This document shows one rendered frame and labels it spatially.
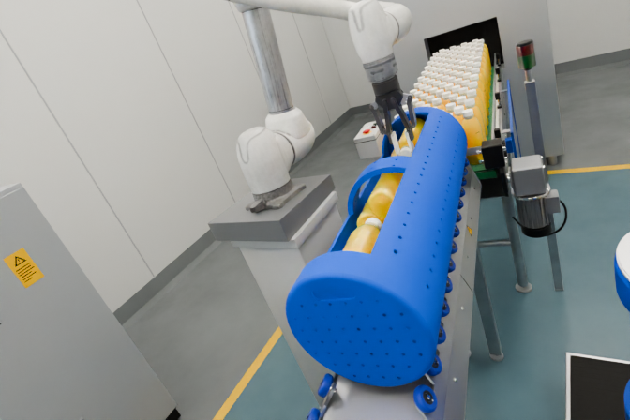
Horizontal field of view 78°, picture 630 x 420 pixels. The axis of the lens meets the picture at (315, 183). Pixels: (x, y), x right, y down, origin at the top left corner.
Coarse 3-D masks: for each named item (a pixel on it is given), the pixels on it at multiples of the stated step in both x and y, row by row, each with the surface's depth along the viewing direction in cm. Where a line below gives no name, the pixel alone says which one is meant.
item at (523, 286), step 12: (504, 96) 261; (504, 108) 233; (504, 120) 211; (504, 168) 152; (480, 180) 183; (492, 180) 179; (504, 180) 149; (492, 192) 170; (504, 192) 152; (504, 204) 188; (516, 216) 190; (516, 228) 191; (492, 240) 202; (504, 240) 199; (516, 240) 194; (516, 252) 197; (516, 264) 201; (516, 288) 209; (528, 288) 205
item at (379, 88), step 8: (392, 80) 109; (376, 88) 111; (384, 88) 109; (392, 88) 109; (400, 88) 112; (376, 96) 114; (384, 96) 113; (392, 96) 112; (400, 96) 111; (392, 104) 113
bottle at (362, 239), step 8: (368, 224) 85; (376, 224) 86; (352, 232) 83; (360, 232) 81; (368, 232) 81; (376, 232) 82; (352, 240) 79; (360, 240) 79; (368, 240) 79; (344, 248) 78; (352, 248) 77; (360, 248) 76; (368, 248) 77
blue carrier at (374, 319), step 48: (384, 144) 141; (432, 144) 109; (432, 192) 91; (336, 240) 100; (384, 240) 73; (432, 240) 79; (336, 288) 67; (384, 288) 64; (432, 288) 70; (336, 336) 74; (384, 336) 68; (432, 336) 65; (384, 384) 75
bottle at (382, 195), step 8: (384, 176) 101; (392, 176) 100; (400, 176) 102; (376, 184) 101; (384, 184) 97; (392, 184) 97; (376, 192) 95; (384, 192) 94; (392, 192) 95; (368, 200) 96; (376, 200) 96; (384, 200) 95; (392, 200) 94; (376, 208) 97; (384, 208) 96; (384, 216) 97
